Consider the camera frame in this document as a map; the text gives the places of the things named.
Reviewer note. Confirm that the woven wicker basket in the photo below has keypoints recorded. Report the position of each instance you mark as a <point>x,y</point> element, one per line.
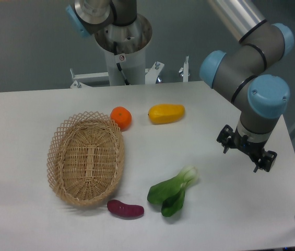
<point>86,159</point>

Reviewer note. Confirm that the green bok choy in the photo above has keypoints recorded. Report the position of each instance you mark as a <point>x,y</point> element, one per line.
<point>170,194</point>

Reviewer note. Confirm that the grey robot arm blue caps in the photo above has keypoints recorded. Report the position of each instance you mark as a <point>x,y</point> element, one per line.
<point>240,78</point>

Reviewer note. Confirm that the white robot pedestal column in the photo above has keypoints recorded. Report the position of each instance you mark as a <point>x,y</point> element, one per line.
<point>125,44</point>

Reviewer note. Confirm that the yellow mango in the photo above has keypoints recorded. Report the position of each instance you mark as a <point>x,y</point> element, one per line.
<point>166,113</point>

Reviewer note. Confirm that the purple sweet potato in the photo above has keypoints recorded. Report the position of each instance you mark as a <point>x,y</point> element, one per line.
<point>125,210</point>

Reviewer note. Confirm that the orange tangerine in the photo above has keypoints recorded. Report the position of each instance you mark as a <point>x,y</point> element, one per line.
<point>122,117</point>

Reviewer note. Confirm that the white metal base frame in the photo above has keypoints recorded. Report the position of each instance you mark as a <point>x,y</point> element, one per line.
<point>119,76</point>

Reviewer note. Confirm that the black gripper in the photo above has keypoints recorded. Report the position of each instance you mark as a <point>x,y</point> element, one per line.
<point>264,160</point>

